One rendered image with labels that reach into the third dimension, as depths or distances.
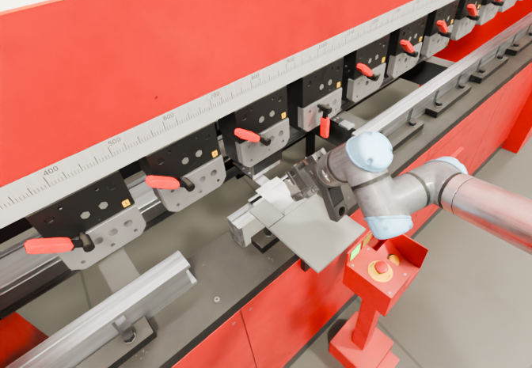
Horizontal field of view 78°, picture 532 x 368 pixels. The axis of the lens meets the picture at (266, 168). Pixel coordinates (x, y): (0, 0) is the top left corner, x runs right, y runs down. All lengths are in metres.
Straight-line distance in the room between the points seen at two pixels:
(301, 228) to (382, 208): 0.32
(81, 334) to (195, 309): 0.26
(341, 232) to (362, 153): 0.34
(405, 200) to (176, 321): 0.63
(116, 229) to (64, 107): 0.26
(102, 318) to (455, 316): 1.62
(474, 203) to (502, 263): 1.67
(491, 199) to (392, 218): 0.15
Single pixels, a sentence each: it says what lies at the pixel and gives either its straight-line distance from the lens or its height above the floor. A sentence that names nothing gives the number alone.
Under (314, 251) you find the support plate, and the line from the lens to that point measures 0.84.
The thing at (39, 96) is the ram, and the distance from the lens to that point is 0.54.
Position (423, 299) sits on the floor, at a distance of 2.01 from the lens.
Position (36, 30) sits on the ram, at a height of 1.58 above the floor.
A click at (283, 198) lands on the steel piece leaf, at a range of 0.95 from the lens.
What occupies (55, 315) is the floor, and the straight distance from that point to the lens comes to 2.27.
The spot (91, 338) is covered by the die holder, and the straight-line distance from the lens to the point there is 0.92.
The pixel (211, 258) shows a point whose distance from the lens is 1.01.
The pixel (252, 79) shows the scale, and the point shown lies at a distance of 0.69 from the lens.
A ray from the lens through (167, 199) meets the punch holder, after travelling 0.70.
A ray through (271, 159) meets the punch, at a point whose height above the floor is 1.12.
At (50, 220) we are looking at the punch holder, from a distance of 0.64.
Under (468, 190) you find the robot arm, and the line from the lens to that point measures 0.65.
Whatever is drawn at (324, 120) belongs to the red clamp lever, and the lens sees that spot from 0.88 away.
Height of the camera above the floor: 1.70
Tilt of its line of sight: 42 degrees down
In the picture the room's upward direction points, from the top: 6 degrees counter-clockwise
